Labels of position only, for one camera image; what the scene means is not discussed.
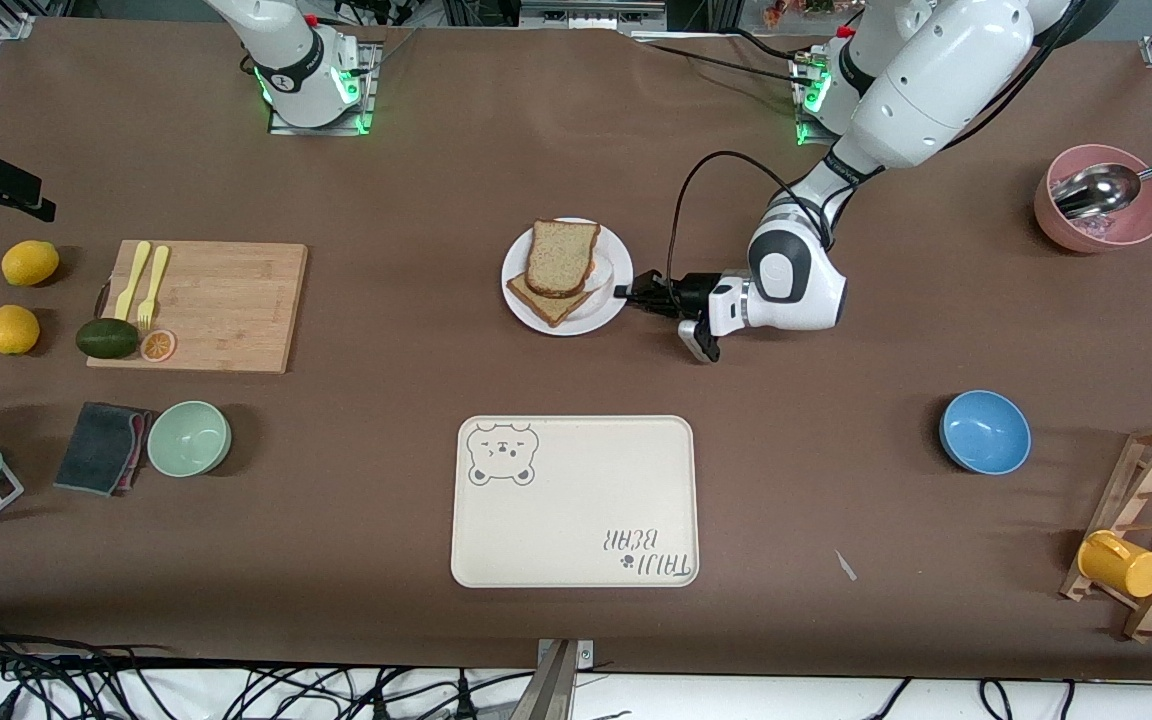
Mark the yellow plastic fork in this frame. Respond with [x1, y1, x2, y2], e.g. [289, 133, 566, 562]
[137, 246, 171, 331]

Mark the dark grey folded cloth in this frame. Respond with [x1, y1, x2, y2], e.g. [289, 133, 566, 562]
[53, 402, 149, 497]

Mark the green avocado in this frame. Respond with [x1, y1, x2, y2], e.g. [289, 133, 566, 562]
[75, 318, 141, 360]

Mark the yellow plastic knife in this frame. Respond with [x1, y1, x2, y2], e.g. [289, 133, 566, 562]
[114, 241, 152, 322]

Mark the brown toasted bread slice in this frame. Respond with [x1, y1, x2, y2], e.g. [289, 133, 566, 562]
[506, 273, 595, 329]

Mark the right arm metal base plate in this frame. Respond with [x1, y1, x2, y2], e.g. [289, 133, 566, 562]
[268, 40, 379, 137]

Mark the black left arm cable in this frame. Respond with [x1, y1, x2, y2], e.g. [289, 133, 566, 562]
[666, 152, 837, 316]

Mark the yellow plastic cup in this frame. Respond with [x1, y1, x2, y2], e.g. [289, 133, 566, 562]
[1077, 530, 1152, 599]

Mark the pale seeded bread slice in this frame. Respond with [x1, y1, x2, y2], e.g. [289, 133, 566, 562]
[525, 219, 602, 299]

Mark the yellow lemon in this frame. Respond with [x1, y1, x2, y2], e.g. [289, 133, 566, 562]
[2, 240, 61, 287]

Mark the cream bear print tray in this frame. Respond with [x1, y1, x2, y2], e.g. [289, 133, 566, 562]
[450, 415, 700, 589]

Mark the pink bowl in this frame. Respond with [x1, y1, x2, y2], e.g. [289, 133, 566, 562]
[1034, 144, 1152, 254]

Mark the metal ladle spoon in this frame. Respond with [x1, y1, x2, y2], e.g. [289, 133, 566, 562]
[1050, 151, 1152, 219]

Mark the black table cable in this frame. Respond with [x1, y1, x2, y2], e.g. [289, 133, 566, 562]
[636, 38, 809, 83]

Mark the wooden peg rack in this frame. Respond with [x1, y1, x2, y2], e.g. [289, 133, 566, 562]
[1060, 422, 1152, 643]

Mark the blue bowl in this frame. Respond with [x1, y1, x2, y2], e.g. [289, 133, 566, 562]
[939, 390, 1032, 476]

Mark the mint green bowl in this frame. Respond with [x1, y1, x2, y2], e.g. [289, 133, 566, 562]
[146, 401, 233, 478]

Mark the white round plate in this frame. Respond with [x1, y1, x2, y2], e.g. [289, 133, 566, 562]
[501, 217, 634, 337]

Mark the orange yellow citrus fruit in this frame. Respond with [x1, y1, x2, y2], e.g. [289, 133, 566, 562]
[0, 305, 41, 356]

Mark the wooden cutting board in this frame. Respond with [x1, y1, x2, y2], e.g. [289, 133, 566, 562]
[86, 240, 309, 375]

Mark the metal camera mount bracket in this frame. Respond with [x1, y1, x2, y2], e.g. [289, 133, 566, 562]
[521, 638, 595, 720]

